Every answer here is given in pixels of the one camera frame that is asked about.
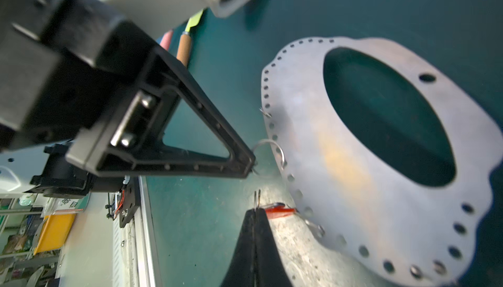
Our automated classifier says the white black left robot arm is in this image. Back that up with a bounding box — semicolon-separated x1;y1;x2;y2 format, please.
1;0;255;198

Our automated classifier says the red key tag with keyring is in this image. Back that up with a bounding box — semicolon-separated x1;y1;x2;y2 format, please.
254;190;297;220

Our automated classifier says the small silver keyring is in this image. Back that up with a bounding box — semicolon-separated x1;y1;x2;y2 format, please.
251;139;287;179

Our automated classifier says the purple toy spatula pink handle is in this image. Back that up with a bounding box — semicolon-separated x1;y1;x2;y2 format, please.
159;30;174;51

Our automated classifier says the green toy spatula wooden handle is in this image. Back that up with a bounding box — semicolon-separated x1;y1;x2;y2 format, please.
176;9;204;67

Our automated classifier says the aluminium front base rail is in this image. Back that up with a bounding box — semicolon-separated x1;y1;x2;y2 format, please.
54;174;164;287

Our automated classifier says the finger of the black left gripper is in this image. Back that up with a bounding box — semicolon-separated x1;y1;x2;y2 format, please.
65;47;255;178

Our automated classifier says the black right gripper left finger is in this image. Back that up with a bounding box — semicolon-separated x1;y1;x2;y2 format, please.
221;209;255;286

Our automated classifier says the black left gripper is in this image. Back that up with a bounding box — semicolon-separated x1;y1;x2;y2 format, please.
1;0;156;150

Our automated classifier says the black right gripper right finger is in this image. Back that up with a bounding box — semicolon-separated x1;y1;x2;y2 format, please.
256;208;292;286

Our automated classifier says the grey perforated metal ring plate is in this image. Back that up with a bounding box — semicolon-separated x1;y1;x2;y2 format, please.
261;37;502;286

